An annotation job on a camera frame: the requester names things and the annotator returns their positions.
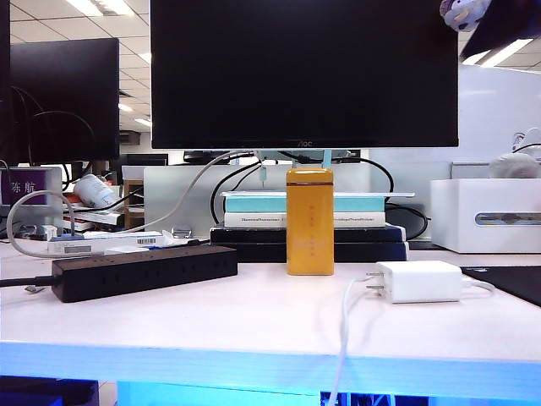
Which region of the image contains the white charger cable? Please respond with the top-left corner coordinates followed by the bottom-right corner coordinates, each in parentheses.
top-left (327, 277), bottom-right (496, 406)

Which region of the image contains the white 65W wall charger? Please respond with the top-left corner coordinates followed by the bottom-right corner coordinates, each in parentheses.
top-left (363, 260), bottom-right (462, 305)

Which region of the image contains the teal book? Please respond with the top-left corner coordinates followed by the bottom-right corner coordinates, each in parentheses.
top-left (222, 196), bottom-right (386, 215)

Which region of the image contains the white book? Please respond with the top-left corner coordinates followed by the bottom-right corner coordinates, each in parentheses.
top-left (222, 212), bottom-right (387, 228)

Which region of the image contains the black flat box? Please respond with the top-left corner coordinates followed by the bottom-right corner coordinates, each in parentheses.
top-left (219, 241), bottom-right (410, 263)
top-left (210, 224), bottom-right (407, 244)

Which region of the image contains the yellow rectangular tin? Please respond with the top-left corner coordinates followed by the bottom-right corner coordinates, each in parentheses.
top-left (286, 167), bottom-right (335, 277)

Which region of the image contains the white desk divider panel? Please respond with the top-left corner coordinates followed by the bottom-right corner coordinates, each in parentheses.
top-left (143, 163), bottom-right (288, 233)

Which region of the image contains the black AOC monitor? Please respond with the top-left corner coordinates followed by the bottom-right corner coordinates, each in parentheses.
top-left (150, 0), bottom-right (460, 150)

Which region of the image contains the brown wooden shelf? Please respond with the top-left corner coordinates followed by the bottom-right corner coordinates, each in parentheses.
top-left (123, 179), bottom-right (145, 232)

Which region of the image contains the black power strip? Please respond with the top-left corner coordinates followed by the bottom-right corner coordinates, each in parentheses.
top-left (51, 244), bottom-right (239, 304)

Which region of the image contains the white blue carton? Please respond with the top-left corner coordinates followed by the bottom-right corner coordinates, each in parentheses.
top-left (46, 230), bottom-right (167, 257)

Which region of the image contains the stack of books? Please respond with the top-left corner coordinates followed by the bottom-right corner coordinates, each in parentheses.
top-left (62, 192), bottom-right (124, 226)

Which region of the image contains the white plastic bottle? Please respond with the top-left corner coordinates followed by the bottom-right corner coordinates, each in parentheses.
top-left (74, 173), bottom-right (119, 209)

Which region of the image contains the white tissue box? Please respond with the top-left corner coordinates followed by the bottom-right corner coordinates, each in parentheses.
top-left (429, 177), bottom-right (541, 255)

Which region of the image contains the grey storage box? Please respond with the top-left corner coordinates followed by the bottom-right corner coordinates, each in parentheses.
top-left (451, 161), bottom-right (496, 181)

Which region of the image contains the black computer monitor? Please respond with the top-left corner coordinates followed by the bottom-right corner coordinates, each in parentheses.
top-left (0, 0), bottom-right (11, 167)
top-left (8, 36), bottom-right (121, 164)

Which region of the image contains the purple name sign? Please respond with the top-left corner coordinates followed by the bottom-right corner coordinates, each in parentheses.
top-left (0, 167), bottom-right (63, 228)

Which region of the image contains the black mouse pad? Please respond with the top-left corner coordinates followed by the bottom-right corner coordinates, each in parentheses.
top-left (459, 265), bottom-right (541, 308)

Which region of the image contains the white plush toy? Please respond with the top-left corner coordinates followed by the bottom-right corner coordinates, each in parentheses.
top-left (439, 0), bottom-right (494, 33)

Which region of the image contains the dark blue cabinet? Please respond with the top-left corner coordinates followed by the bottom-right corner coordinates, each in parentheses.
top-left (0, 375), bottom-right (101, 406)

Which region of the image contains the black cable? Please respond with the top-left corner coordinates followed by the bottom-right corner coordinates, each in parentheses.
top-left (336, 156), bottom-right (432, 250)
top-left (210, 160), bottom-right (264, 225)

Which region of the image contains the white monitor cable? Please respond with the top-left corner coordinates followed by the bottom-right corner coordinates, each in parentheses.
top-left (82, 150), bottom-right (260, 237)

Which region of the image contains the grey looped cable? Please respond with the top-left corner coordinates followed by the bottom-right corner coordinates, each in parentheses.
top-left (5, 189), bottom-right (78, 259)

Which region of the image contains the black power strip cord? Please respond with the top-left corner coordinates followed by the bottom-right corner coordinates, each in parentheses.
top-left (0, 273), bottom-right (56, 290)

